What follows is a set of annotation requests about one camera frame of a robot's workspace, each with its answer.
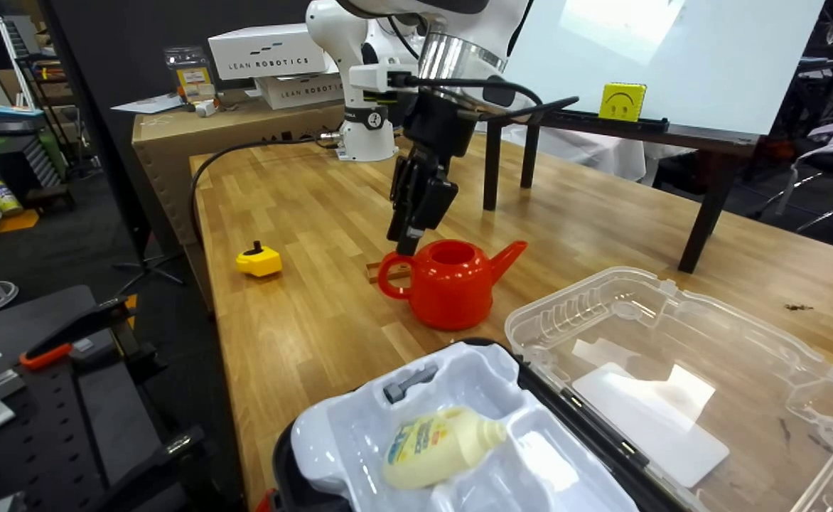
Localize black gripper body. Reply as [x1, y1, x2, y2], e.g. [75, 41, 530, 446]
[391, 92, 476, 230]

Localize orange teapot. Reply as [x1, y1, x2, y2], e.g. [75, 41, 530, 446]
[378, 239, 527, 330]

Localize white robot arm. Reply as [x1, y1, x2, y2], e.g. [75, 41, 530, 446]
[304, 0, 533, 257]

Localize white cardboard box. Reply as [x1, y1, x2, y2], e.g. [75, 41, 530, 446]
[207, 23, 334, 80]

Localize yellow smiley sticky note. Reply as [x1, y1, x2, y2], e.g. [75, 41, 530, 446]
[598, 84, 646, 124]

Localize yellow lotion bottle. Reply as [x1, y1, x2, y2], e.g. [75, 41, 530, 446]
[383, 411, 506, 491]

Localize whiteboard on black stand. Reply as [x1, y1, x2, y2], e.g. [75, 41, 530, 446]
[452, 0, 827, 276]

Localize clear plastic case lid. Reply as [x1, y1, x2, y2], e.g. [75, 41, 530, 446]
[506, 267, 833, 512]

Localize black cable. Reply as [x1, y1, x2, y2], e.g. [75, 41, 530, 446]
[184, 135, 342, 252]

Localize orange handled clamp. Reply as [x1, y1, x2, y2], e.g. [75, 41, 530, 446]
[17, 296, 133, 374]

